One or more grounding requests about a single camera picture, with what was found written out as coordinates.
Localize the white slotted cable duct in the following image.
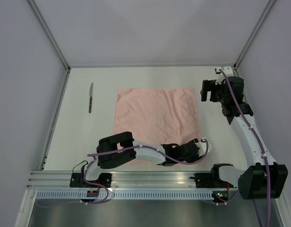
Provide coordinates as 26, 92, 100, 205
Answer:
36, 189, 213, 200

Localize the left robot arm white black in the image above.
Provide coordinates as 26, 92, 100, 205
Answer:
80, 131, 209, 187

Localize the steel knife black handle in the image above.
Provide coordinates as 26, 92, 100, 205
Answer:
88, 82, 93, 113

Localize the right aluminium frame post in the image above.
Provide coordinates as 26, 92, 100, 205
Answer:
233, 0, 277, 70

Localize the aluminium mounting rail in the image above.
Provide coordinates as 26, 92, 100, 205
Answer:
26, 170, 238, 190

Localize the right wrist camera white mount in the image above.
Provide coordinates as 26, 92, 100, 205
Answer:
215, 66, 234, 85

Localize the pink cloth napkin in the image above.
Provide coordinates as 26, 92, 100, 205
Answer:
113, 87, 202, 161

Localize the left aluminium frame post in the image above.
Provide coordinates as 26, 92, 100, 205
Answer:
26, 0, 71, 72

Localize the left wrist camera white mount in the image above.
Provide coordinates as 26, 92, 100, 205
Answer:
196, 138, 213, 156

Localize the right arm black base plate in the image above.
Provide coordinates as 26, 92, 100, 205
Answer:
189, 173, 236, 189

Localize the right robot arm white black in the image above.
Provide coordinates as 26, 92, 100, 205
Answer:
200, 77, 288, 200

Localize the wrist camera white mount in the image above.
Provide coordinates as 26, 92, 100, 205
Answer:
196, 138, 213, 156
215, 66, 234, 85

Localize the aluminium frame post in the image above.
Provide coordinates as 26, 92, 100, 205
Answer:
26, 0, 71, 72
233, 0, 277, 70

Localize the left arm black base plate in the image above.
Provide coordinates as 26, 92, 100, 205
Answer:
70, 173, 112, 188

